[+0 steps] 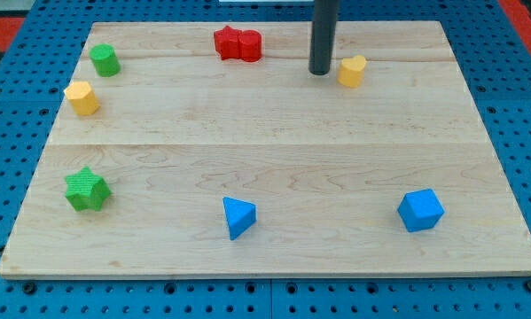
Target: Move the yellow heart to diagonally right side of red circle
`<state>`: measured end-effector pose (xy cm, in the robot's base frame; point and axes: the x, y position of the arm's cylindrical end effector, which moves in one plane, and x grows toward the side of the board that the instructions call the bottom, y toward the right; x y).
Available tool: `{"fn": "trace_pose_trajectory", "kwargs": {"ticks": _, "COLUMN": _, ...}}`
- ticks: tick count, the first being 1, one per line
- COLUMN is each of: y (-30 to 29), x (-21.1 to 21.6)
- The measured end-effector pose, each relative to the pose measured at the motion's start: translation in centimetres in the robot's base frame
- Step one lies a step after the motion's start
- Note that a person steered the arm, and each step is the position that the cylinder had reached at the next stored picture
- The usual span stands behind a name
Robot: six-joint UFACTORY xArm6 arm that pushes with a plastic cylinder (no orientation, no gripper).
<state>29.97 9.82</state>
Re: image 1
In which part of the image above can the yellow heart block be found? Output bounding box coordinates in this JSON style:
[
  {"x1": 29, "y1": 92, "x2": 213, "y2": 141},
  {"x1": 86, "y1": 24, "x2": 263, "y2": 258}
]
[{"x1": 337, "y1": 55, "x2": 367, "y2": 88}]

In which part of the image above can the blue triangle block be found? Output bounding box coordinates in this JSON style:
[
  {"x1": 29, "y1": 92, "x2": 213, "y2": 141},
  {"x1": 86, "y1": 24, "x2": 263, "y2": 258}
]
[{"x1": 223, "y1": 197, "x2": 257, "y2": 240}]

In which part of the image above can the light wooden board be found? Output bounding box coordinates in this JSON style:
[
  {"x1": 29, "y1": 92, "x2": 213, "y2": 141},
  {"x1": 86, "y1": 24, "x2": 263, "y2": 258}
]
[{"x1": 0, "y1": 21, "x2": 531, "y2": 280}]

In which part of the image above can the red cylinder block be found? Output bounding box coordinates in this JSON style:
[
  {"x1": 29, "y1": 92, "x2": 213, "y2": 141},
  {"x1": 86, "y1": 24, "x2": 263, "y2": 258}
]
[{"x1": 238, "y1": 30, "x2": 262, "y2": 62}]

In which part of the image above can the red star block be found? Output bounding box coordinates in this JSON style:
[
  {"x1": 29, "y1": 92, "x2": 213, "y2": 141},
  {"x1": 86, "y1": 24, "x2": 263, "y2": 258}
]
[{"x1": 214, "y1": 26, "x2": 242, "y2": 60}]

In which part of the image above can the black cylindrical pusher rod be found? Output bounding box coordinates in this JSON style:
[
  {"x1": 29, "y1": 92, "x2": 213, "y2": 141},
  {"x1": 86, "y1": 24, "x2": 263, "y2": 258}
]
[{"x1": 308, "y1": 0, "x2": 340, "y2": 75}]

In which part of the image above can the blue cube block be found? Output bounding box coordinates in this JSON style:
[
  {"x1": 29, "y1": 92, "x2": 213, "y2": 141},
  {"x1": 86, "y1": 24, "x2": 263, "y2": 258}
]
[{"x1": 397, "y1": 189, "x2": 445, "y2": 232}]

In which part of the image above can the green star block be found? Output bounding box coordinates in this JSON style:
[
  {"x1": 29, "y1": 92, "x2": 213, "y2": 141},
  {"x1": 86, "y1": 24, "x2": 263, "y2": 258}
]
[{"x1": 65, "y1": 167, "x2": 112, "y2": 211}]

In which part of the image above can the green cylinder block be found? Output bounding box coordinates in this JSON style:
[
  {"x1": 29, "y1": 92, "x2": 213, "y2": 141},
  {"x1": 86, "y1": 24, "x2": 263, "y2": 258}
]
[{"x1": 90, "y1": 43, "x2": 121, "y2": 77}]

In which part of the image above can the yellow hexagon block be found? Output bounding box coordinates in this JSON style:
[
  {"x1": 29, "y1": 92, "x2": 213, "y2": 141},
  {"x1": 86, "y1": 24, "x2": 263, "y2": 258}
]
[{"x1": 64, "y1": 82, "x2": 100, "y2": 116}]

